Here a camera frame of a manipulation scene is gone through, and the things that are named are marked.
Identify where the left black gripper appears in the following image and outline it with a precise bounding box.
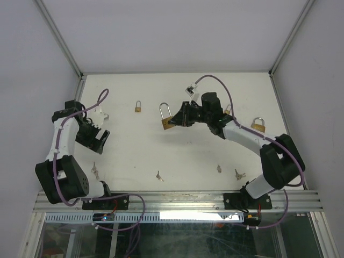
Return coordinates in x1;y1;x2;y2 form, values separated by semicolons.
75;118;110;153

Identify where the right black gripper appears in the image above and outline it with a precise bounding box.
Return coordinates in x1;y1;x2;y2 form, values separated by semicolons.
168;101;211;127

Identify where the large brass padlock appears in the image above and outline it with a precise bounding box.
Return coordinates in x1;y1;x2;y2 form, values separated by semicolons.
159;102;175;130
251;117;266;133

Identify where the silver key set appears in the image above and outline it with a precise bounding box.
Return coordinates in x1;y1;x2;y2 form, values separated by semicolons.
217;164;222;174
234;169;246;181
91;162;99;181
156;171;164;182

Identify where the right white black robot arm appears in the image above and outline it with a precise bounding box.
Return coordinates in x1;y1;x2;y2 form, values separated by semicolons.
167;92;305;210

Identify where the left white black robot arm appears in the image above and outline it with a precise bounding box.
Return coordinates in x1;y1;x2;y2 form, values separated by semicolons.
35;100;113;209

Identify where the small brass padlock right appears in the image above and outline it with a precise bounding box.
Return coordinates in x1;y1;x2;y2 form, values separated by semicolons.
224;104;232;115

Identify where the small brass padlock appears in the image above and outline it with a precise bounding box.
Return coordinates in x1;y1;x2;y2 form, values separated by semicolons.
134;101;141;113
224;104;232;115

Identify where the small brass padlock left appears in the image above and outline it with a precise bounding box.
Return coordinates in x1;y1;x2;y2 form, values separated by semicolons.
134;101;141;113

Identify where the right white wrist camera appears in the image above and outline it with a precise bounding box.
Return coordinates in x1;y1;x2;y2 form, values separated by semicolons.
185;83;199;103

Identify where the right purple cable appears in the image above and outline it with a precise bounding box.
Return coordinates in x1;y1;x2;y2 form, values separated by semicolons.
192;75;306;231

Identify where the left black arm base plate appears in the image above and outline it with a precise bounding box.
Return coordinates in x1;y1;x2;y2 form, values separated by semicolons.
82;193;130;211

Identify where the slotted grey cable duct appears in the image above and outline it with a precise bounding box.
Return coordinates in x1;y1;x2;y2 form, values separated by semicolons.
45;211;244;224

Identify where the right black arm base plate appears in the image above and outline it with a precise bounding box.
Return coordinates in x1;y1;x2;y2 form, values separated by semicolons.
223;192;273;211

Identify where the aluminium front rail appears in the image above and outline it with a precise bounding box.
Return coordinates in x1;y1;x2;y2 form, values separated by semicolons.
33;190;324;213

